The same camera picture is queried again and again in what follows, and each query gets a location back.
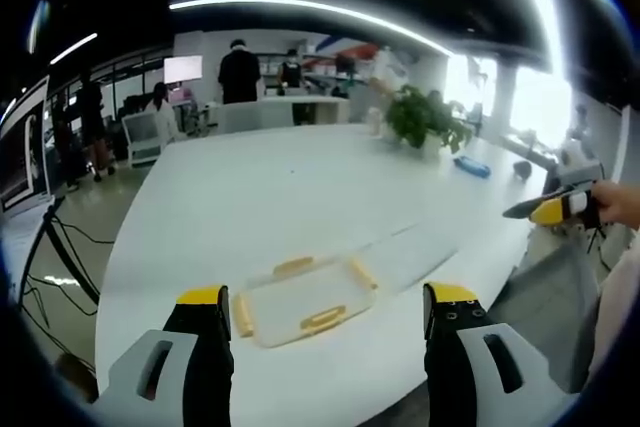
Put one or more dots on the blue pouch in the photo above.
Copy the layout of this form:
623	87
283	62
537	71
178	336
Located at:
471	166

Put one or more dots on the white grey desk device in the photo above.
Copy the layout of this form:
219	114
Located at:
575	162

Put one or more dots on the green potted plant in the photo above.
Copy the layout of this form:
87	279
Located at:
425	117

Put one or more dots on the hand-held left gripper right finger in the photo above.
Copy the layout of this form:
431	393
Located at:
480	362

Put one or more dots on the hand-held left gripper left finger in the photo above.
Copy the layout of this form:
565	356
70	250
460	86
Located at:
150	372

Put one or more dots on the person's pale clothing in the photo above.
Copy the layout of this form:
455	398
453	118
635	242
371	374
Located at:
617	317

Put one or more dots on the long ceiling light strip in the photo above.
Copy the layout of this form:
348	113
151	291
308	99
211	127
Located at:
310	9

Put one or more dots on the white counter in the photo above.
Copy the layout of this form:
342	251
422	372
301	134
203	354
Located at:
280	112

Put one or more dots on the white trolley cart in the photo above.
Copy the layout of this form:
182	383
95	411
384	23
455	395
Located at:
142	137

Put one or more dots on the clear plastic box yellow buckles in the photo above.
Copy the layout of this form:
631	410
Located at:
305	304

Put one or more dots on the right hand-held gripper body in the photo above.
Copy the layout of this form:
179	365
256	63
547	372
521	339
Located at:
592	209

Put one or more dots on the bright white screen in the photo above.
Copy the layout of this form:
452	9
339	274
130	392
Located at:
183	69

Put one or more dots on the small white bottle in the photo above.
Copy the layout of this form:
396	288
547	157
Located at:
374	122

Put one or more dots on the person's right hand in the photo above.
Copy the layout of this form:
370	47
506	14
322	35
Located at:
620	204

